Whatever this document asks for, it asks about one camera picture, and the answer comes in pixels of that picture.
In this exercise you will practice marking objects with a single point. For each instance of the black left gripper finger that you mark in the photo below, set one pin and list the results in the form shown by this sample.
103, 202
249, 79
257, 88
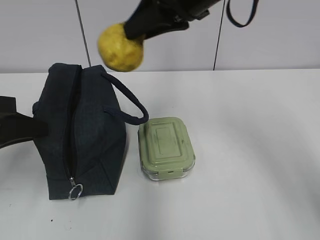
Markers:
17, 128
8, 107

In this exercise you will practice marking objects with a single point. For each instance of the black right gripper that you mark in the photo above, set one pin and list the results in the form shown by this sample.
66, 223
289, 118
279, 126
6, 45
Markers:
152, 18

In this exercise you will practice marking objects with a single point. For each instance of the yellow pear shaped gourd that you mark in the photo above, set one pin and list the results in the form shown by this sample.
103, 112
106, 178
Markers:
119, 53

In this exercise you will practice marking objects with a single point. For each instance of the dark blue fabric lunch bag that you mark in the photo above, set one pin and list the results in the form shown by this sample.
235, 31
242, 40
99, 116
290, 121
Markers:
87, 111

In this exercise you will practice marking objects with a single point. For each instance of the green lid glass food container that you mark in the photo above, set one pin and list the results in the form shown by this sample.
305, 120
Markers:
165, 149

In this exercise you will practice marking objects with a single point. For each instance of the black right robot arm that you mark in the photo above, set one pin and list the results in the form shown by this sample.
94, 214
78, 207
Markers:
156, 17

